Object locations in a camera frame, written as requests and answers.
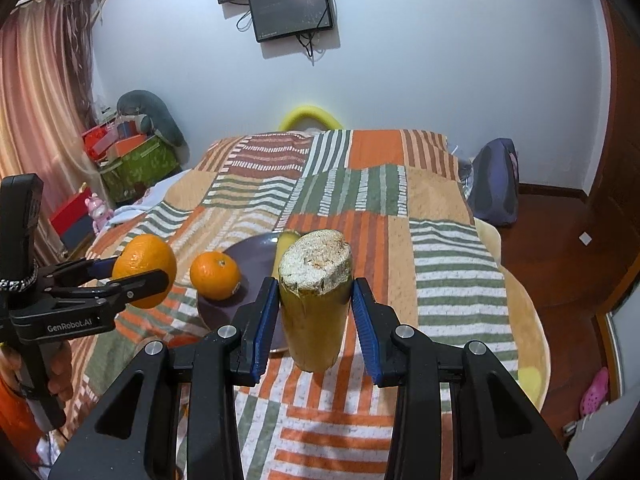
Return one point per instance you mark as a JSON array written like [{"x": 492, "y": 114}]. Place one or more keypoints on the white appliance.
[{"x": 595, "y": 440}]

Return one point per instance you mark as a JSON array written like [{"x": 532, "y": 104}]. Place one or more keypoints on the striped patchwork blanket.
[{"x": 425, "y": 240}]

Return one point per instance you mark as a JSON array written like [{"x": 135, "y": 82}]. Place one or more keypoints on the small orange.
[{"x": 213, "y": 275}]

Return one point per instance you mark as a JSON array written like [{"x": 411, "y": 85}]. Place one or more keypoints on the purple plate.
[{"x": 250, "y": 262}]

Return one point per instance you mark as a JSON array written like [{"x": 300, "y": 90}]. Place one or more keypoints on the green storage box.
[{"x": 145, "y": 162}]

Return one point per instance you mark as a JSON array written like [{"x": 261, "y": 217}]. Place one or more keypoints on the purple backpack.
[{"x": 492, "y": 185}]

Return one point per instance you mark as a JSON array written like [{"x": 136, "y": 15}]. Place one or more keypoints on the small black wall screen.
[{"x": 290, "y": 10}]

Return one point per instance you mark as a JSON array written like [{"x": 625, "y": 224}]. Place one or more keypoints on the pink curtain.
[{"x": 40, "y": 110}]

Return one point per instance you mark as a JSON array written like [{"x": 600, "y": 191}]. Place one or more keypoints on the pink toy figure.
[{"x": 98, "y": 212}]

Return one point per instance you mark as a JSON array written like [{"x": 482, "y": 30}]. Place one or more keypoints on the person's left hand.
[{"x": 61, "y": 372}]

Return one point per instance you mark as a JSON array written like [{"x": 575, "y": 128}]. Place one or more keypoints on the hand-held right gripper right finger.
[{"x": 365, "y": 331}]

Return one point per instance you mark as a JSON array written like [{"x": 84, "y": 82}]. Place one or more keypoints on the yellow corn cob piece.
[{"x": 312, "y": 320}]

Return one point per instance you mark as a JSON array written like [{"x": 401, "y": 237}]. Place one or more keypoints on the white floor tag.
[{"x": 585, "y": 238}]

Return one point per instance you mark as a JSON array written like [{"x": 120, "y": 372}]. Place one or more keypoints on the pink clog shoe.
[{"x": 595, "y": 390}]

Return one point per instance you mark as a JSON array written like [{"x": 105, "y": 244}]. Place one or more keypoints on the large orange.
[{"x": 145, "y": 255}]

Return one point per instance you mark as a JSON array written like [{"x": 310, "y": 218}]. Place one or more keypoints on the grey plush pillow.
[{"x": 165, "y": 120}]

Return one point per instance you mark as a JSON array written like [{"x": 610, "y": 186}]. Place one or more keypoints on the orange box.
[{"x": 129, "y": 146}]

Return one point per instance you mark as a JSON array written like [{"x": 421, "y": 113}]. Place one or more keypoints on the yellow lemon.
[{"x": 285, "y": 249}]

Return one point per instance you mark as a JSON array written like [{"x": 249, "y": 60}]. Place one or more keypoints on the white bed sheet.
[{"x": 150, "y": 192}]

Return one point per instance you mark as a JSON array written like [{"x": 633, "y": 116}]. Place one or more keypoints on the red and black box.
[{"x": 72, "y": 220}]

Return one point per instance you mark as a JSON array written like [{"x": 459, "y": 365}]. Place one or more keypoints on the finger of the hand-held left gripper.
[
  {"x": 102, "y": 265},
  {"x": 145, "y": 282}
]

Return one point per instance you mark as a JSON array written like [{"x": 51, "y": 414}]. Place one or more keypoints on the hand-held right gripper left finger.
[{"x": 265, "y": 330}]

